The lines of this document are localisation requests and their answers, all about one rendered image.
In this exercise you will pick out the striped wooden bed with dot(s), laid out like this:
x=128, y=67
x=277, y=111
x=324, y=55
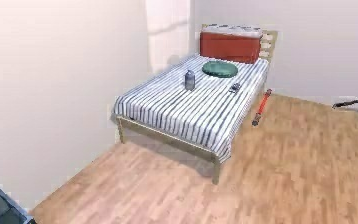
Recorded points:
x=193, y=110

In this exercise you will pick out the grey metal bottle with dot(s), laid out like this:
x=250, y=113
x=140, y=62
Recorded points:
x=189, y=80

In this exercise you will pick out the green round cushion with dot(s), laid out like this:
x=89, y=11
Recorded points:
x=219, y=69

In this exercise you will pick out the small black phone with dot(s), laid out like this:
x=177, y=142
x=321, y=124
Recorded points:
x=234, y=88

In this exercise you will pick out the red pillow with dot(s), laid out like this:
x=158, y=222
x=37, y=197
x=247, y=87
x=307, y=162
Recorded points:
x=228, y=46

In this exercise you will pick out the red baseball bat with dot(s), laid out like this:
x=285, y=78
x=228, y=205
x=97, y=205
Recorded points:
x=262, y=106

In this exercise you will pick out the dark grey box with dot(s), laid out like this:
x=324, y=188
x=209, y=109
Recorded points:
x=3, y=210

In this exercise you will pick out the black metal frame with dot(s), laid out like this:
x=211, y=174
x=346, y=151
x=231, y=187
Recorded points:
x=353, y=102

